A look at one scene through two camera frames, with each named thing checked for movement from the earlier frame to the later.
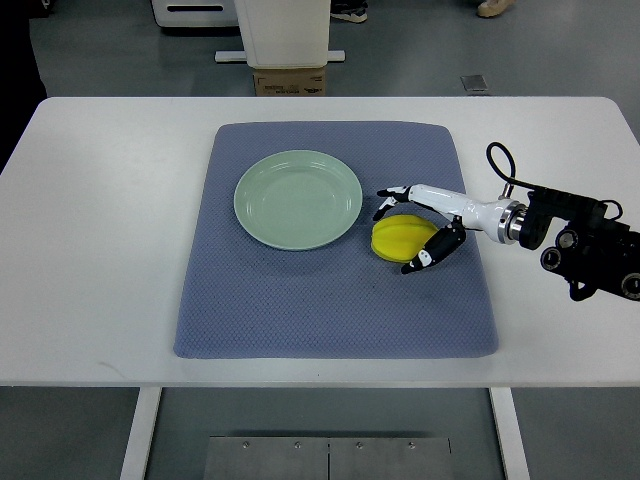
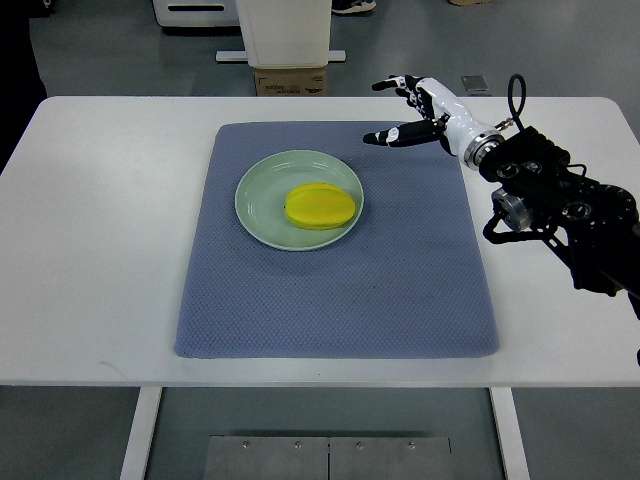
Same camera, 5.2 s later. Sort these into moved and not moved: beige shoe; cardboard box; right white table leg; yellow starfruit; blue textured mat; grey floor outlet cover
Moved: beige shoe; yellow starfruit
Not moved: blue textured mat; grey floor outlet cover; cardboard box; right white table leg
